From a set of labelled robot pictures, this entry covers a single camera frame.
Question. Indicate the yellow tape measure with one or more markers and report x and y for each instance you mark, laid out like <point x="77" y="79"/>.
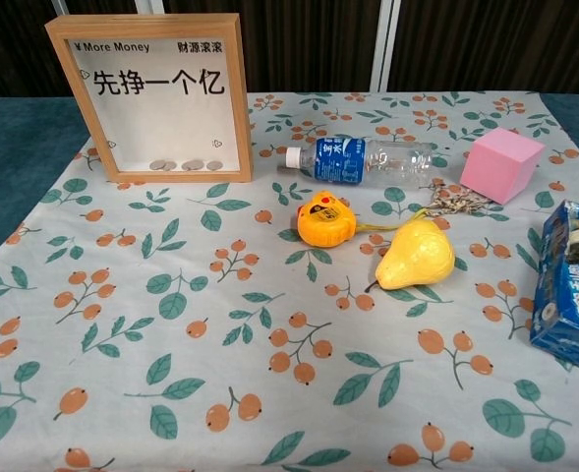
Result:
<point x="323" y="221"/>

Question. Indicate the silver coin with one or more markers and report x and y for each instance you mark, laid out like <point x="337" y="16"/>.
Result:
<point x="171" y="165"/>
<point x="156" y="165"/>
<point x="191" y="165"/>
<point x="214" y="165"/>

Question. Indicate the wooden frame money box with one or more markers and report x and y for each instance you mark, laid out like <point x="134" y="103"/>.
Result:
<point x="161" y="123"/>

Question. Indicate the floral patterned tablecloth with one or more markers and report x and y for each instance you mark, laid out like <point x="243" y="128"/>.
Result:
<point x="122" y="393"/>

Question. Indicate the white partition post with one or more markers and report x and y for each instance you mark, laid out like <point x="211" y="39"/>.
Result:
<point x="386" y="44"/>

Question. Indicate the teal table cover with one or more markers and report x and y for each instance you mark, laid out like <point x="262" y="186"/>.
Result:
<point x="14" y="147"/>

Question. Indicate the blue cookie box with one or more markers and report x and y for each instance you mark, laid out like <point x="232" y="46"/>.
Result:
<point x="569" y="290"/>

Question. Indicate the yellow pear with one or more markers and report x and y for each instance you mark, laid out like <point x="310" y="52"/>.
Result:
<point x="417" y="258"/>

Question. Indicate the clear bottle with blue label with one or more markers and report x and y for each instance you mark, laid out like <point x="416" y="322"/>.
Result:
<point x="338" y="159"/>

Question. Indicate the pink foam cube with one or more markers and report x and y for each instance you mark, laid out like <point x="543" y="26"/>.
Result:
<point x="500" y="167"/>

